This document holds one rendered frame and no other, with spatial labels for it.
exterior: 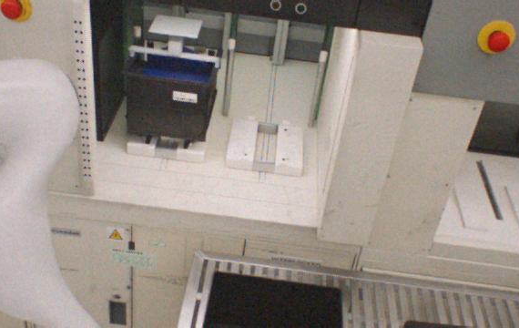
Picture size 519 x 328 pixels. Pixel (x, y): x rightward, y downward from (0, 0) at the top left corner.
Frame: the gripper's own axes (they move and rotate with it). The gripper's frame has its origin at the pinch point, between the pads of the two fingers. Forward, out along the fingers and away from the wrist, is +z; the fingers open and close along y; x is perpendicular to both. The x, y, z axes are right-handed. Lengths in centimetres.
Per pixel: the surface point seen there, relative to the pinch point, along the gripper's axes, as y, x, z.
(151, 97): 24.1, -14.3, 22.7
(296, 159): 64, -30, 26
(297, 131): 64, -30, 40
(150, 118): 23.9, -21.0, 22.7
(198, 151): 37, -30, 24
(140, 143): 21.0, -30.2, 23.9
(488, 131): 120, -26, 47
